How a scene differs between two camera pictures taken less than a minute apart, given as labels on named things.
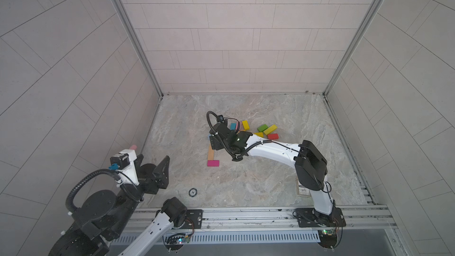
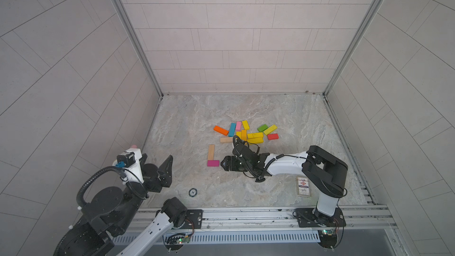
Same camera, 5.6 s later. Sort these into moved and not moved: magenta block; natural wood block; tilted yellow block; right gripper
Moved: right gripper
Not moved: natural wood block; magenta block; tilted yellow block
